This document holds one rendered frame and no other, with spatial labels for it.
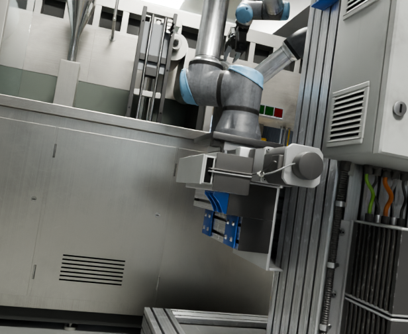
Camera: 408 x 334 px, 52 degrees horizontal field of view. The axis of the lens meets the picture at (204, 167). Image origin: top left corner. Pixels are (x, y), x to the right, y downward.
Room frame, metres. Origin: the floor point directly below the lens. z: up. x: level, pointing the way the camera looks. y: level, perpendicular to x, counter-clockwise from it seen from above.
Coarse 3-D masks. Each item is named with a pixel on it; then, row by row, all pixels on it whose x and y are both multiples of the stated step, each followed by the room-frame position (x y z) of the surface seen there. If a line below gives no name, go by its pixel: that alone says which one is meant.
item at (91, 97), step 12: (24, 72) 2.18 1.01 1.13; (24, 84) 2.19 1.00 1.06; (36, 84) 2.20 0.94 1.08; (48, 84) 2.21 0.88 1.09; (84, 84) 2.26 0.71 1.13; (96, 84) 2.27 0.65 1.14; (24, 96) 2.19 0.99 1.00; (36, 96) 2.20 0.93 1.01; (48, 96) 2.22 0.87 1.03; (84, 96) 2.26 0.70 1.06; (96, 96) 2.27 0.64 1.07; (108, 96) 2.29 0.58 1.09; (120, 96) 2.30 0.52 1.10; (84, 108) 2.26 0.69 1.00; (96, 108) 2.28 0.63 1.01; (108, 108) 2.29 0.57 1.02; (120, 108) 2.31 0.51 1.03; (132, 108) 2.32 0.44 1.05; (156, 108) 2.35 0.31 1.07; (168, 108) 2.37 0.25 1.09; (180, 108) 2.39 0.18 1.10; (168, 120) 2.37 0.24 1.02; (180, 120) 2.39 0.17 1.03
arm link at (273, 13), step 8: (264, 0) 1.53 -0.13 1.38; (272, 0) 1.52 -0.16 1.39; (280, 0) 1.57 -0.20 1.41; (264, 8) 1.68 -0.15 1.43; (272, 8) 1.59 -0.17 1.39; (280, 8) 1.62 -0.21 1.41; (288, 8) 1.66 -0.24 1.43; (264, 16) 1.70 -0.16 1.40; (272, 16) 1.67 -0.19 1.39; (280, 16) 1.68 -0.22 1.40; (288, 16) 1.69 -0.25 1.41
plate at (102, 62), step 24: (48, 24) 2.20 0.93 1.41; (48, 48) 2.20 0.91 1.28; (96, 48) 2.26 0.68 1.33; (120, 48) 2.29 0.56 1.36; (48, 72) 2.21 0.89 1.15; (96, 72) 2.27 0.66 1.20; (120, 72) 2.30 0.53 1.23; (168, 96) 2.36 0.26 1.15; (264, 96) 2.50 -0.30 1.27; (288, 96) 2.54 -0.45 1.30; (264, 120) 2.58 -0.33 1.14; (288, 120) 2.54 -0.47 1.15
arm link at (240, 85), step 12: (228, 72) 1.30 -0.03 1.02; (240, 72) 1.26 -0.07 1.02; (252, 72) 1.26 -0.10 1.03; (228, 84) 1.27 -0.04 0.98; (240, 84) 1.26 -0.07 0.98; (252, 84) 1.26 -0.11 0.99; (228, 96) 1.28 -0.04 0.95; (240, 96) 1.26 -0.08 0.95; (252, 96) 1.27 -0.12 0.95; (252, 108) 1.27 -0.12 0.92
